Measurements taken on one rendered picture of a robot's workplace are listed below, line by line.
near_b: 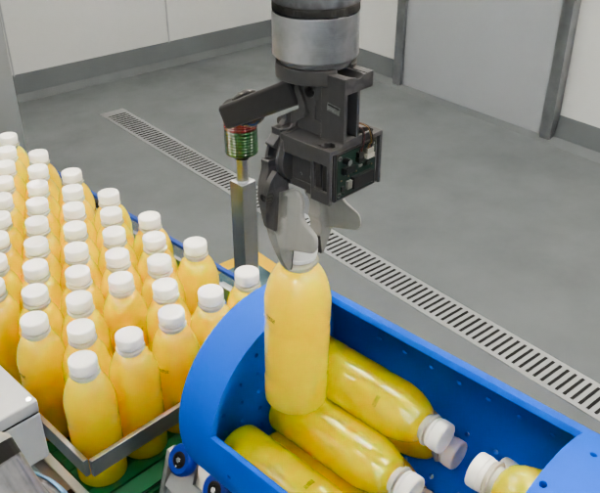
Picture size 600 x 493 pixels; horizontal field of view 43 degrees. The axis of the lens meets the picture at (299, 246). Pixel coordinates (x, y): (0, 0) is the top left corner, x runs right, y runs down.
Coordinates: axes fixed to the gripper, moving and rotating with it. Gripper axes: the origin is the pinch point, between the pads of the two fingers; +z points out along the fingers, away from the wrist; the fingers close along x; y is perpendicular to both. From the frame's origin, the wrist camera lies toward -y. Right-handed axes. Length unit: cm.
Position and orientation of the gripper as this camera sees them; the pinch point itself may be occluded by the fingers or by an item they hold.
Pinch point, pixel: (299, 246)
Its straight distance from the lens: 78.5
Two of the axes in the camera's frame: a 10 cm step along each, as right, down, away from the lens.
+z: 0.0, 8.6, 5.2
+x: 7.0, -3.7, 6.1
